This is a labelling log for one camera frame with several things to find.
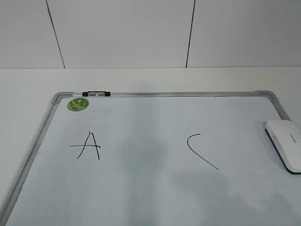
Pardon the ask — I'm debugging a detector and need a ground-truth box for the white board with grey frame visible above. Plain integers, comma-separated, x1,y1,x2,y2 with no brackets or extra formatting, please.
0,91,301,226

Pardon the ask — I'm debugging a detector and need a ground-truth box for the white board eraser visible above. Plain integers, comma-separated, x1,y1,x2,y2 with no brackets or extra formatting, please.
262,120,301,175

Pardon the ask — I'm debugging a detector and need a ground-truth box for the round green sticker magnet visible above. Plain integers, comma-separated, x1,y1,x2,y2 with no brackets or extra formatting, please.
67,97,90,112

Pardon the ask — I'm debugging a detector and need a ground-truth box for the black grey hanger clip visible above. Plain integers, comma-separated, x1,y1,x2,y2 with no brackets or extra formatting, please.
82,91,111,97

